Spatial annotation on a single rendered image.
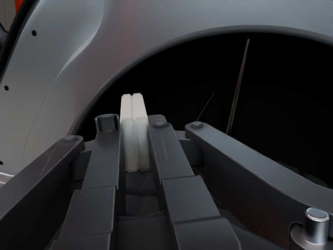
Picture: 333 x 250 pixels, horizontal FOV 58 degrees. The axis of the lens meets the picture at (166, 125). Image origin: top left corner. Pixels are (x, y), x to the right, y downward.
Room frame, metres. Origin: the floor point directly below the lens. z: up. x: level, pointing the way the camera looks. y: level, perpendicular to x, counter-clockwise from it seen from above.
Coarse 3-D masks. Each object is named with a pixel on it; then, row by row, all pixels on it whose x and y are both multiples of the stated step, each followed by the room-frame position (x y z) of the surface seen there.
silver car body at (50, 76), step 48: (48, 0) 0.60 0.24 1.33; (96, 0) 0.57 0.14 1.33; (144, 0) 0.52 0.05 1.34; (192, 0) 0.50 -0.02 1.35; (240, 0) 0.48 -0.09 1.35; (288, 0) 0.46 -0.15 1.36; (0, 48) 2.66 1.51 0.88; (48, 48) 0.60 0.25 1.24; (96, 48) 0.54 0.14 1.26; (144, 48) 0.52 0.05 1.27; (0, 96) 0.64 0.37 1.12; (48, 96) 0.57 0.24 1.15; (0, 144) 0.64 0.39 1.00; (48, 144) 0.57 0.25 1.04
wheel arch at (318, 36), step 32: (224, 32) 0.48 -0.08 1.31; (256, 32) 0.47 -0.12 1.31; (288, 32) 0.46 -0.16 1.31; (128, 64) 0.52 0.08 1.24; (160, 64) 0.81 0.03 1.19; (192, 64) 0.82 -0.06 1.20; (224, 64) 0.80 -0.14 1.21; (256, 64) 0.77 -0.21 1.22; (288, 64) 0.75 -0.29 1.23; (320, 64) 0.73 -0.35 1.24; (96, 96) 0.54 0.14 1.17; (160, 96) 0.84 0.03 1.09; (192, 96) 0.82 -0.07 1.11; (224, 96) 0.79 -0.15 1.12; (256, 96) 0.77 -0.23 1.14; (288, 96) 0.75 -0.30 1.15; (320, 96) 0.73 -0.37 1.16; (256, 128) 0.77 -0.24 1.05; (288, 128) 0.74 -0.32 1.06; (320, 128) 0.72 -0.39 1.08; (288, 160) 0.74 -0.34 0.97; (320, 160) 0.72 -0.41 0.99
